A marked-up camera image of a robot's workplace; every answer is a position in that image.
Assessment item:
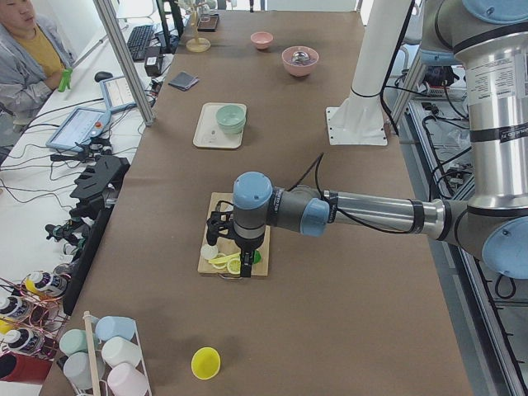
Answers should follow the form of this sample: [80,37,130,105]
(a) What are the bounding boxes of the copper wire bottle rack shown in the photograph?
[1,271,70,361]

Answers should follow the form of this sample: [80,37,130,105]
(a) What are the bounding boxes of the dark small tray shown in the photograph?
[197,14,219,32]

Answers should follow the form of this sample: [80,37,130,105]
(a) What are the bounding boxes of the small pink bowl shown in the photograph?
[250,31,274,50]

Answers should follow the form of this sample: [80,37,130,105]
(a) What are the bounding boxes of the near teach pendant tablet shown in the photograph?
[45,106,111,152]

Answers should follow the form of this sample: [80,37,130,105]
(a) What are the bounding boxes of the pink plastic cup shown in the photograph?
[107,362,149,396]

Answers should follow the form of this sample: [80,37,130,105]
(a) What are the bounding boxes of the white plastic cup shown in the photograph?
[101,337,142,367]

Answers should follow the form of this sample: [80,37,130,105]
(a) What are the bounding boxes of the white steamed bun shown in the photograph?
[200,243,219,261]

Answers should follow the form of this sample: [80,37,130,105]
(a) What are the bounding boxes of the yellow cap bottle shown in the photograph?
[25,271,68,298]

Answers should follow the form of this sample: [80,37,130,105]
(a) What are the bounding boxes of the yellow plastic knife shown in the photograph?
[208,253,240,270]

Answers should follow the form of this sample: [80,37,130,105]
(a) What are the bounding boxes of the black computer mouse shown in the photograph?
[94,71,113,83]

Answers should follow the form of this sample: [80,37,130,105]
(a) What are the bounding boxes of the lemon half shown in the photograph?
[226,257,241,275]

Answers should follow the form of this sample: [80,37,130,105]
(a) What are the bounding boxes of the black tool holder rack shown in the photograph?
[63,155,130,316]

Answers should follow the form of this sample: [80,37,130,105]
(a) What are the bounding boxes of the bamboo cutting board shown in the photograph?
[197,192,271,277]

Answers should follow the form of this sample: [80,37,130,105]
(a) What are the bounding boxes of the green plastic cup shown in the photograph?
[59,329,88,356]

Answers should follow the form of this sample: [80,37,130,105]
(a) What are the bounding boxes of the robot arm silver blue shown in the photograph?
[206,1,527,279]

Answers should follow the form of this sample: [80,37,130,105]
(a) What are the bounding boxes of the cream rabbit tray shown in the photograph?
[193,102,247,149]

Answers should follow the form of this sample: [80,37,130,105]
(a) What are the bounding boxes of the teach pendant tablet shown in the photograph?
[45,106,111,152]
[99,76,136,114]

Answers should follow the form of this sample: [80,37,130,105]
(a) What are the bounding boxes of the blue plastic cup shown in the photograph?
[95,316,135,342]

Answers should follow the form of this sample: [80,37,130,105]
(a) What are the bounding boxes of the wooden mug tree stand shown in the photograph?
[172,0,219,54]

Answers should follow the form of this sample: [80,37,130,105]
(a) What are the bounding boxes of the black keyboard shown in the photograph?
[126,25,154,62]

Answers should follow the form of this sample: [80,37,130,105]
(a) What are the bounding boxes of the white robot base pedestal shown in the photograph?
[327,0,413,146]

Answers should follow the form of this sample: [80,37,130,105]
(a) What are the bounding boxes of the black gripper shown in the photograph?
[205,210,254,277]

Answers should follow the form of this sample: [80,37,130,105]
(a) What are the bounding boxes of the green lime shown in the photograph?
[252,250,262,264]

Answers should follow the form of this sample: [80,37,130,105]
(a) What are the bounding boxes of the aluminium frame post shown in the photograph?
[93,0,154,127]

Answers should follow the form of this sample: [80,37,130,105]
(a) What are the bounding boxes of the stacked green bowls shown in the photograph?
[215,104,246,134]

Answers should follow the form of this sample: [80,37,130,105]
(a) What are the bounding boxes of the person in grey jacket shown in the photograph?
[1,1,74,126]

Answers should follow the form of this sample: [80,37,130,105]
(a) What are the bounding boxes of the wooden cup rack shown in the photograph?
[69,311,153,395]

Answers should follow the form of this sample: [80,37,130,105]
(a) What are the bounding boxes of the black power adapter box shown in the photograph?
[144,55,163,77]

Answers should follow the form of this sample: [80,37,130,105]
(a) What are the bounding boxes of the grey folded cloth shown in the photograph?
[168,71,200,91]

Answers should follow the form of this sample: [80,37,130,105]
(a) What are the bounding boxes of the large pink bowl with ice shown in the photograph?
[281,45,319,77]

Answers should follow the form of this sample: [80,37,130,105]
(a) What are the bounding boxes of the grey plastic cup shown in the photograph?
[63,351,92,389]

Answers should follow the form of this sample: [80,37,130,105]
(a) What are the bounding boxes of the far teach pendant tablet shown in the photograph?
[99,76,136,114]

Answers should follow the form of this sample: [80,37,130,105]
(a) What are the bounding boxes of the green toy figure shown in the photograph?
[57,68,73,92]

